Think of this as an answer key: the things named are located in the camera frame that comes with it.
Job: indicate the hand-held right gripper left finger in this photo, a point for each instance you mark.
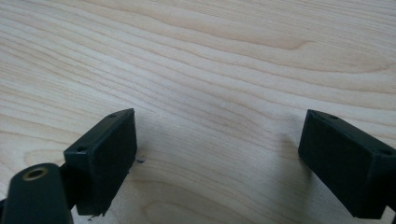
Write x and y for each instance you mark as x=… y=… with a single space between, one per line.
x=102 y=155

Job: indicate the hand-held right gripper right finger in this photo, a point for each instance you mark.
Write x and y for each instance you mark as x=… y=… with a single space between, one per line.
x=348 y=161

